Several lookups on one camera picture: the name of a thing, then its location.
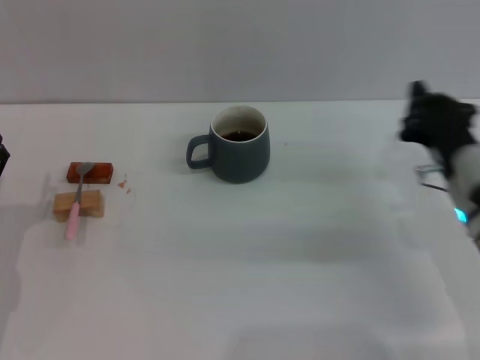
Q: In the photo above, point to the dark grey ceramic mug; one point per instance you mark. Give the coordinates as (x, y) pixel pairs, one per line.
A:
(240, 161)

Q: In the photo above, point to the red-brown wooden block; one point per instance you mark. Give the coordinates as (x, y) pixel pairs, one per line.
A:
(99, 172)

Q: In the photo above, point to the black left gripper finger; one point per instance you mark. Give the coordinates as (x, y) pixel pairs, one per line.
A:
(3, 157)

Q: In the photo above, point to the light wooden arch block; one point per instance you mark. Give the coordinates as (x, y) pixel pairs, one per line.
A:
(92, 204)

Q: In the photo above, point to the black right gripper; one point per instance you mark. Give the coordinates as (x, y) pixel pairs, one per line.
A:
(438, 123)

